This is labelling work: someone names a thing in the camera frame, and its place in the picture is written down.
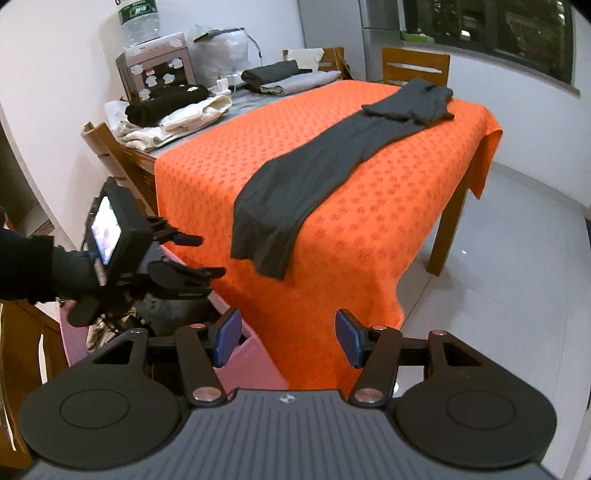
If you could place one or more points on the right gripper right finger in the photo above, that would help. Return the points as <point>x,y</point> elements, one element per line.
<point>376,352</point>

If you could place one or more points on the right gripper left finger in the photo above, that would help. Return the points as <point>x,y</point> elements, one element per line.
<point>201,348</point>

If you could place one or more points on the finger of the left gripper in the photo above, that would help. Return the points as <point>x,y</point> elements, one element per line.
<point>171,280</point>
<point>164,233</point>

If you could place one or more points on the dark grey sweatpants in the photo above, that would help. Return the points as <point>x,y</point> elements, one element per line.
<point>272,206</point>

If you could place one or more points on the black folded clothes stack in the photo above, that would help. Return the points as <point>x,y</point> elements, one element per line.
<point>150,112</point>

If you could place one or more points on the black gloved left hand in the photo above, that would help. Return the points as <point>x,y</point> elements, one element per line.
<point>73,273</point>

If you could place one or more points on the purple laundry basket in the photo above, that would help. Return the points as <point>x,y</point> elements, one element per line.
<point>141,368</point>

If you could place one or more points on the dark jacket of person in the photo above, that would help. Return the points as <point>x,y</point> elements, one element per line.
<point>26,266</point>

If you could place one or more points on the orange floral table mat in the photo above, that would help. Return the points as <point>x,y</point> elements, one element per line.
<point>353,250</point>

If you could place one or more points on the white folded padded jacket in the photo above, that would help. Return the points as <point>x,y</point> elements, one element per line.
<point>176,125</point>

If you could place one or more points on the wooden chair by basket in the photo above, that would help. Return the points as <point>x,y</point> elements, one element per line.
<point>24,330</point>

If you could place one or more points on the white power strip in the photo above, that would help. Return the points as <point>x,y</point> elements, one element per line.
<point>221,87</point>

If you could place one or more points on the dark grey folded garment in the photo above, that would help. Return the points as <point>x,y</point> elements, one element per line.
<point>257,77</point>

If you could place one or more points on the plastic covered appliance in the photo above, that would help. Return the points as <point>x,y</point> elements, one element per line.
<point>220,53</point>

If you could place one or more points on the light grey folded garment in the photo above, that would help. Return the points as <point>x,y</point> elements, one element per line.
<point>300,83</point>

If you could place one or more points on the water bottle on cabinet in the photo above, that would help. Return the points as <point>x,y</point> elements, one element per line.
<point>139,20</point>

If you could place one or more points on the beige cloth on chair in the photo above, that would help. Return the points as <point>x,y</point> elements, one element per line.
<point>307,59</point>

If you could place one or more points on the wooden chair with bag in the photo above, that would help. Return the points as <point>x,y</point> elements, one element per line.
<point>334,59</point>

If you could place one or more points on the silver refrigerator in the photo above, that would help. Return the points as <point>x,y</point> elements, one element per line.
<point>363,28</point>

